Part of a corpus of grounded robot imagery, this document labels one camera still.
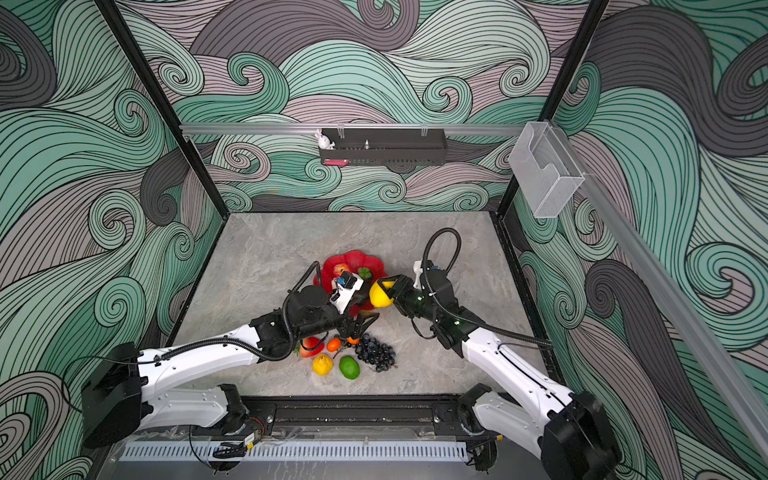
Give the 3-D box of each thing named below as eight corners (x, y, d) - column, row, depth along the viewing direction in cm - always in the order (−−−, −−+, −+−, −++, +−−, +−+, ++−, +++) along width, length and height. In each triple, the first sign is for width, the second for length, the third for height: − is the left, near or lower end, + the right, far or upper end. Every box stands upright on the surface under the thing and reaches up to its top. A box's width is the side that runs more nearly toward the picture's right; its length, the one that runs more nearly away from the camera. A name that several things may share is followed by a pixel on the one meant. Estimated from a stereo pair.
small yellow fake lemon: (312, 368, 83) (309, 363, 79) (324, 356, 85) (321, 350, 81) (322, 378, 81) (320, 373, 77) (334, 366, 83) (332, 360, 79)
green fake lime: (336, 368, 82) (334, 364, 80) (347, 355, 84) (346, 351, 82) (351, 383, 79) (350, 380, 77) (362, 370, 82) (362, 366, 79)
